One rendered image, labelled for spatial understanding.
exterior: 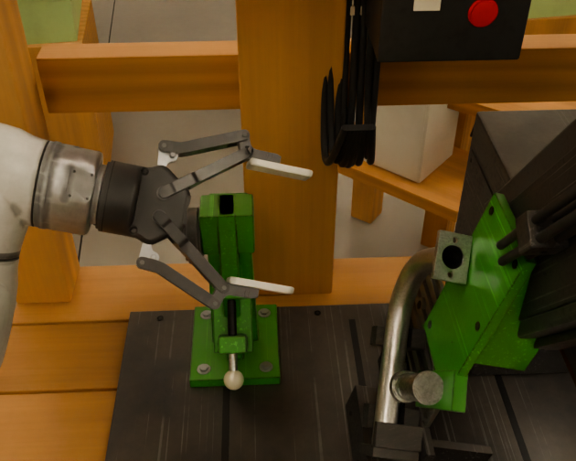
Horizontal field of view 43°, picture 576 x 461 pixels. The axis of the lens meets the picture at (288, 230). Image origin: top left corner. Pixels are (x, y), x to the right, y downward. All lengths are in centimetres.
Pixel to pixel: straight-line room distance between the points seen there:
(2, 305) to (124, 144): 262
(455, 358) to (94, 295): 66
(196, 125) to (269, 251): 231
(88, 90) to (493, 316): 67
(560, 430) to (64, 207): 72
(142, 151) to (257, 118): 228
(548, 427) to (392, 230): 180
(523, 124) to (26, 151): 62
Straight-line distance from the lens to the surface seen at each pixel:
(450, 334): 86
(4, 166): 75
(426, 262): 86
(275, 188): 109
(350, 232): 277
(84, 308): 126
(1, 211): 75
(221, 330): 103
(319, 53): 99
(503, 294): 76
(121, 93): 112
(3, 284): 78
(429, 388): 85
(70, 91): 114
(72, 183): 75
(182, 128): 343
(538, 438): 108
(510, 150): 96
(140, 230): 77
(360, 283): 126
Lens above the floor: 173
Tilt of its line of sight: 39 degrees down
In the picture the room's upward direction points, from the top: straight up
